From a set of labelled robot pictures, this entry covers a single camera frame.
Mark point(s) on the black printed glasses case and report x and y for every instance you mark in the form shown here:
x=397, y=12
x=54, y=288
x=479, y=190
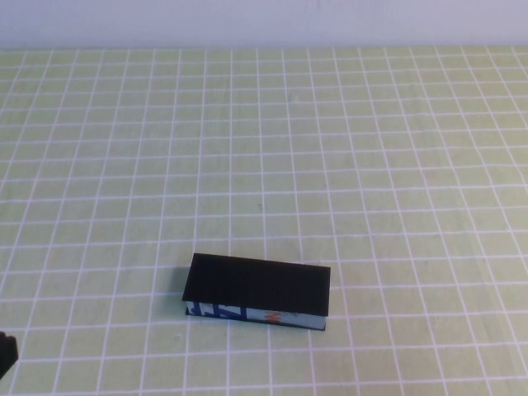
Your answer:
x=255, y=284

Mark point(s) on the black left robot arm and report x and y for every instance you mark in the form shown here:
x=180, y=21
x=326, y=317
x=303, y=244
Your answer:
x=8, y=354

